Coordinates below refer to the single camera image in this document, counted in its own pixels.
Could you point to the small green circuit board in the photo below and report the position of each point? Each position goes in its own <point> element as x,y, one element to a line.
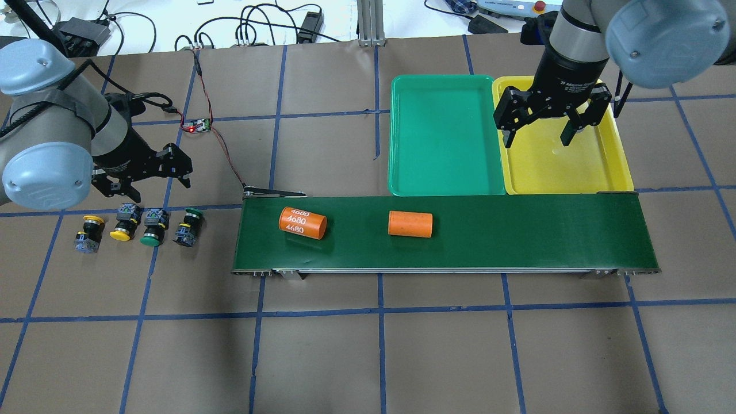
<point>203,125</point>

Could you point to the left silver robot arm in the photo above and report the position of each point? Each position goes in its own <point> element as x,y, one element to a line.
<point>64,136</point>

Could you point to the aluminium frame post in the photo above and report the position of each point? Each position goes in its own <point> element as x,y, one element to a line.
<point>370,28</point>

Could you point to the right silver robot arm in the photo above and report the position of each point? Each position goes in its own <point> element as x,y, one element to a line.
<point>654,43</point>

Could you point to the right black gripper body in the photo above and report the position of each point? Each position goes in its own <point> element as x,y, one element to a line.
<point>562,76</point>

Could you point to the yellow push button switch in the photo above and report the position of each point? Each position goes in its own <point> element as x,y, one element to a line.
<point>89,238</point>
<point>128,218</point>

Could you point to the green push button switch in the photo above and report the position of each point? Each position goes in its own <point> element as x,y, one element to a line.
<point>189,228</point>
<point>156,222</point>

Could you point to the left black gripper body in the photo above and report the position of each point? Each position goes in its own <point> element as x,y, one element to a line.
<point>122,158</point>

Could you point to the orange cylinder with 4680 print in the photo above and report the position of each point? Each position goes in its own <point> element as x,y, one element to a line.
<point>303,223</point>

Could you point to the plain orange cylinder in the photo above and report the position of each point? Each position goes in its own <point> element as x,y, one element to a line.
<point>410,224</point>

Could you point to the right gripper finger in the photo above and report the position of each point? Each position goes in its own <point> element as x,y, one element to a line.
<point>576,123</point>
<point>509,132</point>

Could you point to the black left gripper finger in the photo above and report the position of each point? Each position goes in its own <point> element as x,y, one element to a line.
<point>125,188</point>
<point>179,165</point>

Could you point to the black power adapter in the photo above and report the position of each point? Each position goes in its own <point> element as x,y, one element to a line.
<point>310,28</point>

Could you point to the green conveyor belt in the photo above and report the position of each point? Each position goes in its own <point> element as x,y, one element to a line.
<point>595,234</point>

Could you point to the green plastic tray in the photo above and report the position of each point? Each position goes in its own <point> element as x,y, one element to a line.
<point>443,140</point>

